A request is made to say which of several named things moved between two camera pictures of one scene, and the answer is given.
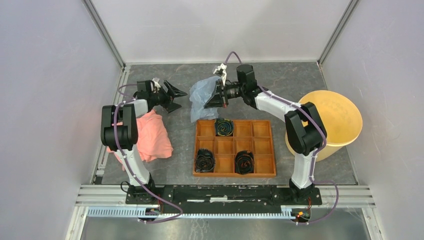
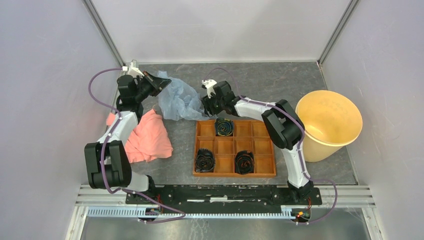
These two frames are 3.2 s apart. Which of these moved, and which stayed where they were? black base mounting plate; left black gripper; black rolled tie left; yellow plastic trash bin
Moved: left black gripper
Stayed: black base mounting plate; yellow plastic trash bin; black rolled tie left
